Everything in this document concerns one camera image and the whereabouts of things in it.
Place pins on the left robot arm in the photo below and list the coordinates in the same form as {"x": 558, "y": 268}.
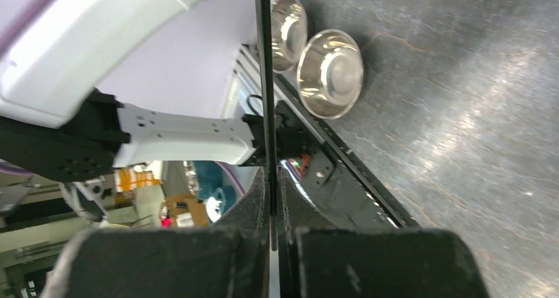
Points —
{"x": 89, "y": 86}

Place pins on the left steel bowl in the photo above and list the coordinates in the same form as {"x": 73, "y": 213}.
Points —
{"x": 289, "y": 34}

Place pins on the steel bowl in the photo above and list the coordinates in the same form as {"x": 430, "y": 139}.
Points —
{"x": 289, "y": 34}
{"x": 330, "y": 74}

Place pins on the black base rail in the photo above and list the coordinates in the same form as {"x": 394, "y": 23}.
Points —
{"x": 339, "y": 185}

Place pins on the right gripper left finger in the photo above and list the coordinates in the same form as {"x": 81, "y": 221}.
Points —
{"x": 227, "y": 259}

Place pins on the right steel bowl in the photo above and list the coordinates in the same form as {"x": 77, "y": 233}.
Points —
{"x": 330, "y": 74}

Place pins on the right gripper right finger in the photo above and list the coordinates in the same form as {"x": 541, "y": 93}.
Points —
{"x": 317, "y": 259}

